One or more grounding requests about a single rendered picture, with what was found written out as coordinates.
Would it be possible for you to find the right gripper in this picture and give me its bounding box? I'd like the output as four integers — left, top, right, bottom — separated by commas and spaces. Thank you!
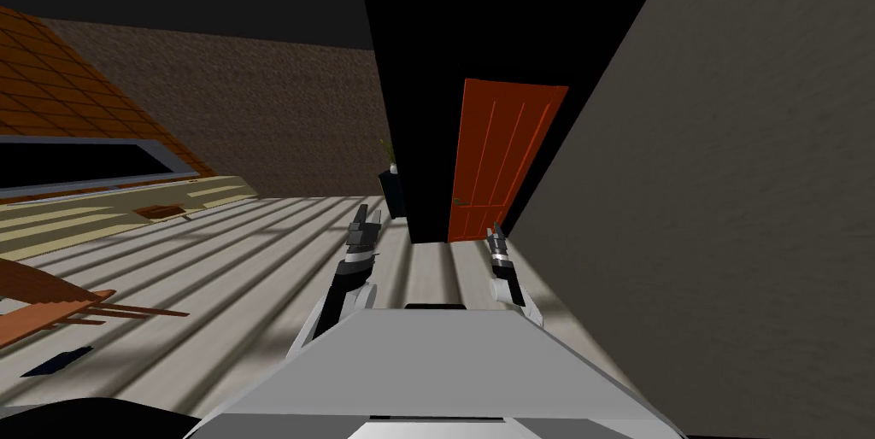
485, 221, 510, 260

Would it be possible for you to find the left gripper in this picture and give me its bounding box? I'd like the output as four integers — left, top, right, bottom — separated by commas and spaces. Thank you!
344, 204, 383, 255

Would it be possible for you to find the black cabinet with plant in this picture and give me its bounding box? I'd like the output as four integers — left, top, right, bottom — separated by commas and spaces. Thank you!
378, 139, 408, 221

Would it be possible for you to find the orange panelled door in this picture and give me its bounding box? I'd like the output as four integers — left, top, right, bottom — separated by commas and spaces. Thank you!
447, 78, 570, 243

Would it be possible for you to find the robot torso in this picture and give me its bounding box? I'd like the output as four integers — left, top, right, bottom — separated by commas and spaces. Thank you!
183, 301, 689, 439

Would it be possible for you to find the cream low sideboard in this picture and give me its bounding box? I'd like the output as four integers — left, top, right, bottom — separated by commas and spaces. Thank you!
0, 175, 261, 263

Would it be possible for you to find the grey framed window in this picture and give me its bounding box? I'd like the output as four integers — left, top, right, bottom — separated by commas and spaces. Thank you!
0, 135, 201, 191

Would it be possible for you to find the brown wooden chair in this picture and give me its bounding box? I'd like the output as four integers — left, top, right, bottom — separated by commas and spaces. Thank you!
0, 257, 191, 352

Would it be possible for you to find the dark blue flat mat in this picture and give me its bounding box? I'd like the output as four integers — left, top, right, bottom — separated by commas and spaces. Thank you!
20, 346, 95, 379

